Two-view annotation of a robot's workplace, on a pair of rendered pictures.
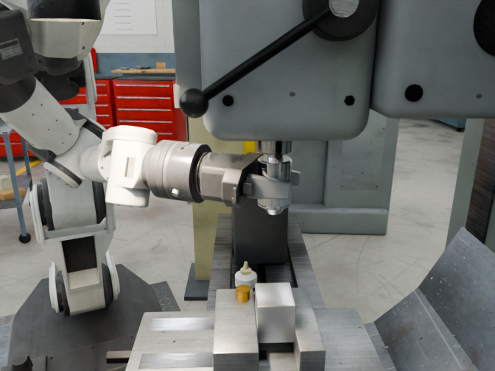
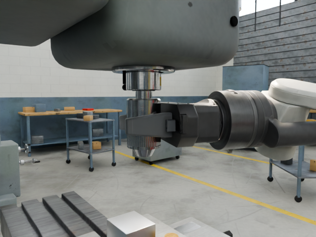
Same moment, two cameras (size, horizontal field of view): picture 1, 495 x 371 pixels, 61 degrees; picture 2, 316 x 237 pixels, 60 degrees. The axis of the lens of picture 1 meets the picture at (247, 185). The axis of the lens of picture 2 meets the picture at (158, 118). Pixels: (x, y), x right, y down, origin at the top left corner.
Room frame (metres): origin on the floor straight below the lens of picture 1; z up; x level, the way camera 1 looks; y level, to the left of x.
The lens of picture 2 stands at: (0.88, -0.24, 1.28)
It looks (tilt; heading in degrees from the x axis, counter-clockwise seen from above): 5 degrees down; 144
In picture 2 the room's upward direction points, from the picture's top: straight up
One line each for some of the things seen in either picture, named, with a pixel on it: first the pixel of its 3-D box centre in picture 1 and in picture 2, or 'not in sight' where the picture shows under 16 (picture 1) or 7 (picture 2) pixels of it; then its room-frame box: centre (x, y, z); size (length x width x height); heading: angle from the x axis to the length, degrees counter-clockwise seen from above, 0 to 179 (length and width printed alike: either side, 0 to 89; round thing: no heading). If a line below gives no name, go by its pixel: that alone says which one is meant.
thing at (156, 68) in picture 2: not in sight; (143, 69); (0.56, -0.04, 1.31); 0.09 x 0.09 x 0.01
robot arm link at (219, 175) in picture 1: (213, 176); (204, 122); (0.59, 0.05, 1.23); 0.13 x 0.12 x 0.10; 161
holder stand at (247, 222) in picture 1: (256, 206); not in sight; (0.98, -0.02, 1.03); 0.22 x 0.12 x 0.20; 4
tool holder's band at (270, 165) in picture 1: (275, 161); (143, 102); (0.56, -0.04, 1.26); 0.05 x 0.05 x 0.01
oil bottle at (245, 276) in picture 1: (245, 288); not in sight; (0.68, 0.00, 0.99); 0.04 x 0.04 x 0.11
